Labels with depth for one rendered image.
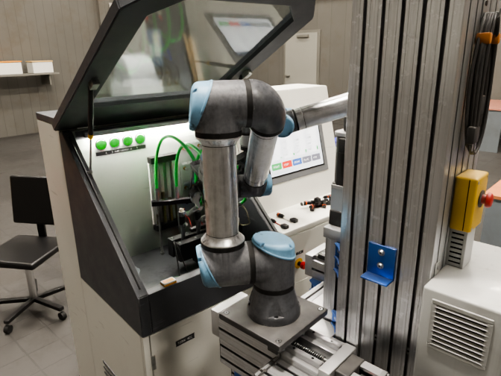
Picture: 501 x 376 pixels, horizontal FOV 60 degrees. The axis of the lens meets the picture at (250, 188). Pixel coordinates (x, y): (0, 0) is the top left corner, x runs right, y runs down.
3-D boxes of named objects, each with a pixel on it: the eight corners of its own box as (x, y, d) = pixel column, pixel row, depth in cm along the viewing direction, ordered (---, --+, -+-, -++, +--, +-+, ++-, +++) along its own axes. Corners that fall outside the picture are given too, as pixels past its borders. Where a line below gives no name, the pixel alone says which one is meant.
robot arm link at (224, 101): (256, 292, 114) (253, 79, 98) (199, 298, 112) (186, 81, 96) (249, 271, 125) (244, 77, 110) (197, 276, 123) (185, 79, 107)
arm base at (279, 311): (310, 309, 124) (312, 278, 121) (277, 334, 114) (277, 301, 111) (270, 291, 134) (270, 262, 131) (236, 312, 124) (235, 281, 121)
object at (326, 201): (314, 214, 211) (314, 204, 209) (298, 208, 219) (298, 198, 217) (343, 203, 225) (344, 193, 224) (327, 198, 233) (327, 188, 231)
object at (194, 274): (152, 333, 155) (148, 295, 150) (146, 328, 158) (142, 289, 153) (276, 274, 193) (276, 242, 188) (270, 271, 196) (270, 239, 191)
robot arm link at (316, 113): (423, 104, 138) (276, 148, 140) (410, 100, 148) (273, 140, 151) (417, 67, 134) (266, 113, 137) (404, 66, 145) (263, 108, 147)
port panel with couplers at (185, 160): (186, 199, 213) (181, 137, 204) (182, 198, 216) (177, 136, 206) (206, 193, 221) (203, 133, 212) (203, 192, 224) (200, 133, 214)
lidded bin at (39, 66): (47, 71, 966) (45, 60, 959) (55, 72, 942) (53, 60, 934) (26, 73, 935) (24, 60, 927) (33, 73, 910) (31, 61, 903)
